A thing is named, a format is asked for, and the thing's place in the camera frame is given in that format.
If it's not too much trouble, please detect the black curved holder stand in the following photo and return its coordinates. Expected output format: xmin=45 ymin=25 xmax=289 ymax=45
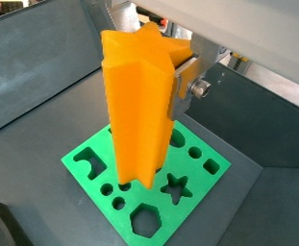
xmin=0 ymin=203 xmax=34 ymax=246

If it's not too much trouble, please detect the orange star-shaped prism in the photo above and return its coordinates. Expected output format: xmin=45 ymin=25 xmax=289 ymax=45
xmin=102 ymin=22 xmax=191 ymax=187

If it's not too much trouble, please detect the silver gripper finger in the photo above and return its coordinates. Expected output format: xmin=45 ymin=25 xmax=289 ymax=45
xmin=169 ymin=34 xmax=230 ymax=120

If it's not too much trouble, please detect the green shape-sorting board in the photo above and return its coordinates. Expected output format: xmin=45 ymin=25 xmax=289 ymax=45
xmin=62 ymin=122 xmax=232 ymax=246

